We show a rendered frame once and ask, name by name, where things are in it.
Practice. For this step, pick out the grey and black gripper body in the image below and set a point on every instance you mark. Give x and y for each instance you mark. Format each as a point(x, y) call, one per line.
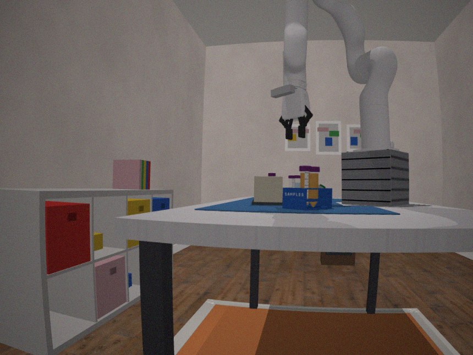
point(293, 105)

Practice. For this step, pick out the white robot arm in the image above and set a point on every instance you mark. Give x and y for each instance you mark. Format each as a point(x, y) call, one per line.
point(381, 62)

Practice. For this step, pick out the blue flat mat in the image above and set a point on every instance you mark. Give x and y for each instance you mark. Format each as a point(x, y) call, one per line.
point(245, 205)

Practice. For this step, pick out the blue tube rack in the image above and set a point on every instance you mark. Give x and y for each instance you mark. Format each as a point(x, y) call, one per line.
point(296, 198)

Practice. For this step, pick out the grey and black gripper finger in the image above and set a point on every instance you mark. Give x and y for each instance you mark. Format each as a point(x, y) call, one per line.
point(288, 130)
point(303, 122)

